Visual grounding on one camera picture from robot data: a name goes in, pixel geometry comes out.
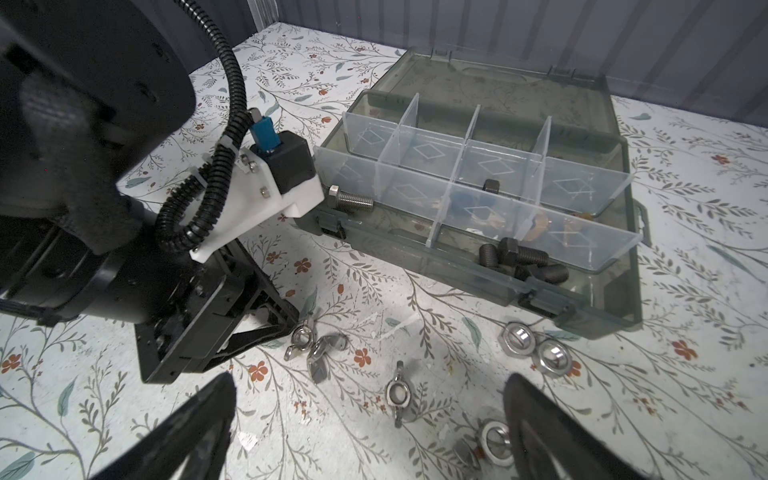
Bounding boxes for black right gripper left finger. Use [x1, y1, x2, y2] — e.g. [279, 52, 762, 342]
[95, 373, 236, 479]

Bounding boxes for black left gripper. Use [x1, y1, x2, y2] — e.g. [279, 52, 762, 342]
[135, 240, 299, 384]

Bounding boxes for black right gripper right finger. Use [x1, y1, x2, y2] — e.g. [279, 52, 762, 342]
[503, 373, 643, 479]

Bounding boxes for silver hex bolt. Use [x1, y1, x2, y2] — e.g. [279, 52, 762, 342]
[328, 185, 375, 211]

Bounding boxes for black hex nut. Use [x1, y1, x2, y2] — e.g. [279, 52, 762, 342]
[482, 178, 500, 194]

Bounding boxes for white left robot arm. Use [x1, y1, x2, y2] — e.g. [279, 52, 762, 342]
[1, 1, 299, 384]

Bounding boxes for silver cap nut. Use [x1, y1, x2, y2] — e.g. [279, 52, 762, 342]
[477, 419, 515, 468]

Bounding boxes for transparent green compartment organizer box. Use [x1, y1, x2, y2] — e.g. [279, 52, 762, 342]
[298, 48, 647, 339]

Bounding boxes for black corrugated cable conduit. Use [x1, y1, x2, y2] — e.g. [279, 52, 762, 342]
[154, 0, 256, 254]

